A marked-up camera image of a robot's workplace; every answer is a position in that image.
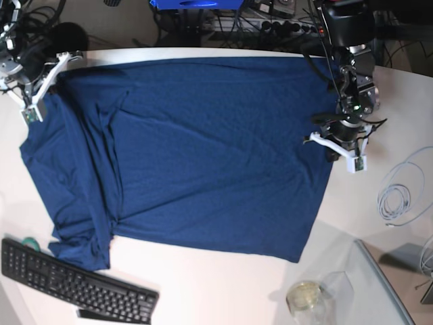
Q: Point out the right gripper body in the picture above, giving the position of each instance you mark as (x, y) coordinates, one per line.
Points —
(31, 74)

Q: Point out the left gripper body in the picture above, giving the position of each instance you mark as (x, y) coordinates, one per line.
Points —
(343, 133)

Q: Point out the blue long-sleeve t-shirt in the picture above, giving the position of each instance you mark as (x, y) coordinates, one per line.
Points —
(203, 152)

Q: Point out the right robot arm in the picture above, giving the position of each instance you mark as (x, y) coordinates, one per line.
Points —
(35, 47)

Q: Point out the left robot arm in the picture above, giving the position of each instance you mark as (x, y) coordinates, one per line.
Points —
(345, 30)

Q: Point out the green tape roll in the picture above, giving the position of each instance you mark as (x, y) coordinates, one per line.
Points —
(30, 242)

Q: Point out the clear glass jar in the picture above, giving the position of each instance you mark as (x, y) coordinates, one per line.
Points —
(325, 301)

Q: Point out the blue box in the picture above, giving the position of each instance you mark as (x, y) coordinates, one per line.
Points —
(196, 4)

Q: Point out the white power strip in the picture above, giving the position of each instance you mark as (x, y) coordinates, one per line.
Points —
(227, 24)

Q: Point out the black computer keyboard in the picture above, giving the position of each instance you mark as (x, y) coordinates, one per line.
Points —
(109, 298)

